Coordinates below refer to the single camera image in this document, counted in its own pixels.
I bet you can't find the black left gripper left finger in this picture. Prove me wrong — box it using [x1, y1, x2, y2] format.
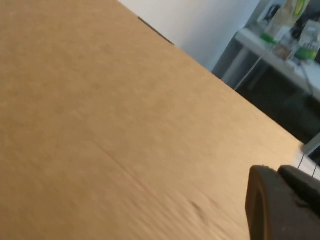
[245, 164, 320, 240]

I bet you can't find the white grid tablecloth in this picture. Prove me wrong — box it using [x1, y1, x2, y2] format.
[296, 149, 320, 181]

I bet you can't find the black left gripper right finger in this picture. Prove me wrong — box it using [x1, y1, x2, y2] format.
[278, 164, 320, 214]

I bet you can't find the white desk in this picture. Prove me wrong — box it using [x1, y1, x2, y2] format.
[219, 26, 320, 101]

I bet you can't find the bottle with green base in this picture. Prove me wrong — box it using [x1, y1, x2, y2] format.
[259, 23, 278, 46]

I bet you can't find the green and white container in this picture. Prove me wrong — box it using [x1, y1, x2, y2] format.
[294, 19, 320, 61]

